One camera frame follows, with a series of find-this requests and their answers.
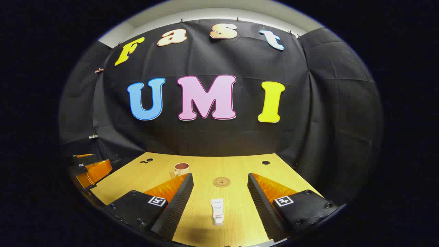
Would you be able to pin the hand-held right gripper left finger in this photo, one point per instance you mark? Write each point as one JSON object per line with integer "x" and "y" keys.
{"x": 178, "y": 202}

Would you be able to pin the round wooden coaster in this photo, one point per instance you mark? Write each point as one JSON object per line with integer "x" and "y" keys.
{"x": 221, "y": 181}

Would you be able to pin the black backdrop cloth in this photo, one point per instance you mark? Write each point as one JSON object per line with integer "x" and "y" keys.
{"x": 240, "y": 144}

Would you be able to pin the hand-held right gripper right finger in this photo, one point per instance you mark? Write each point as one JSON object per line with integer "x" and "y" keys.
{"x": 260, "y": 206}

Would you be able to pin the white toothpaste tube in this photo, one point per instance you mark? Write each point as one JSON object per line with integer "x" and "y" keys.
{"x": 217, "y": 211}

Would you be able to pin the wooden desktop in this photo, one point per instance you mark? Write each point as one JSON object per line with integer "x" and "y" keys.
{"x": 212, "y": 164}

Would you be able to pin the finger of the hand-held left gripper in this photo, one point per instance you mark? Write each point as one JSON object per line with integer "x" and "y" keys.
{"x": 85, "y": 160}
{"x": 97, "y": 170}

